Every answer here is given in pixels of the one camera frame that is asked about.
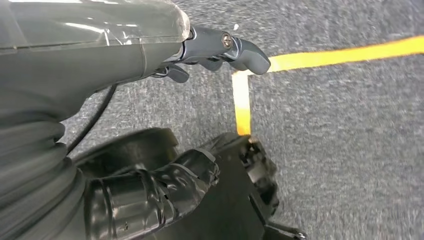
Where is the black robot lower body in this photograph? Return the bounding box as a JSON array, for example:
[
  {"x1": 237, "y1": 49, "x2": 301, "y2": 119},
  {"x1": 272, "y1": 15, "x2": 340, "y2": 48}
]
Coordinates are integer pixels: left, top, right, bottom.
[{"x1": 72, "y1": 127, "x2": 307, "y2": 240}]

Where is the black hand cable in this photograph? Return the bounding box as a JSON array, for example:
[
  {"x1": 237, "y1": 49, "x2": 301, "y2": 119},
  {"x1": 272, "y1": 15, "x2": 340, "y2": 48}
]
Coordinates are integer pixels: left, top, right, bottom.
[{"x1": 65, "y1": 84, "x2": 119, "y2": 155}]

